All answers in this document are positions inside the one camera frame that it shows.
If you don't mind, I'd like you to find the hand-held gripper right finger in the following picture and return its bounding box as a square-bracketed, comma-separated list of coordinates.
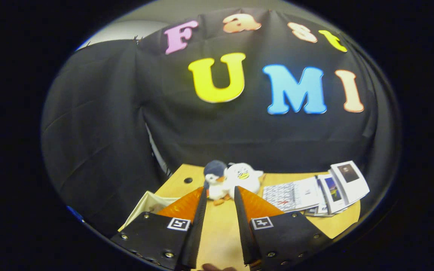
[234, 186, 333, 271]

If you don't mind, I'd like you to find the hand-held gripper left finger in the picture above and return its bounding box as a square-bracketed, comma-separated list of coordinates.
[110, 186, 208, 271]

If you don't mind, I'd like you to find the beige fabric storage box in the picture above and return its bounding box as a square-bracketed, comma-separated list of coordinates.
[118, 191, 182, 232]

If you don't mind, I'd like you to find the white duck plush toy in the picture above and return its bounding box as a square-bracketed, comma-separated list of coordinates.
[225, 163, 266, 199]

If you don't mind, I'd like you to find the grey patterned cover book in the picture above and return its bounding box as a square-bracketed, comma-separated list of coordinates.
[262, 176, 321, 213]

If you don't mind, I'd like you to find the penguin plush toy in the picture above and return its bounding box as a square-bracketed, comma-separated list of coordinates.
[203, 160, 232, 206]

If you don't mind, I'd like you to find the white book with dark photo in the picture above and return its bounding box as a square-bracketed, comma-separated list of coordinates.
[330, 161, 370, 206]

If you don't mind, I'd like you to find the blue cloth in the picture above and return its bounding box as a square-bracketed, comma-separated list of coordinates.
[66, 206, 85, 223]

